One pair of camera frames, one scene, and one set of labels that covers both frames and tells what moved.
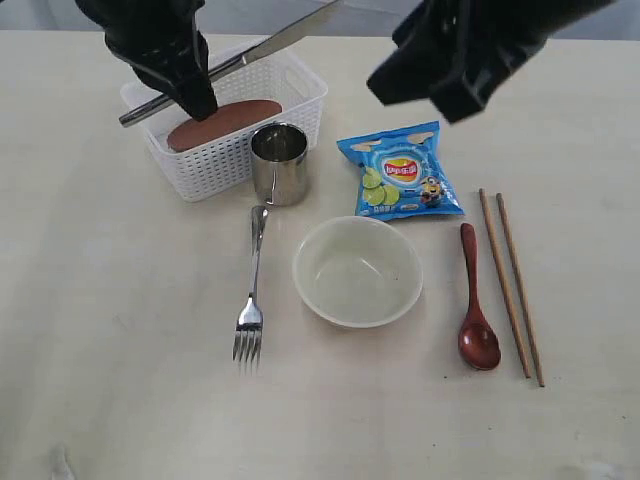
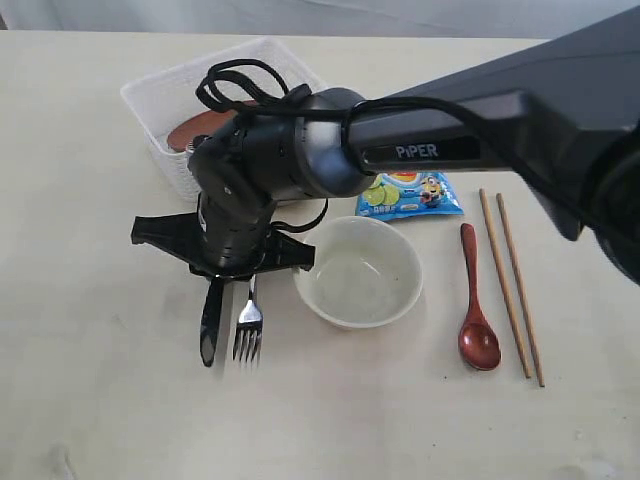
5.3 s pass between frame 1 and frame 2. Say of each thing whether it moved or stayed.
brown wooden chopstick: stayed
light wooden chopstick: stayed
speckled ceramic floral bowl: stayed
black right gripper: moved
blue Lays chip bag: stayed
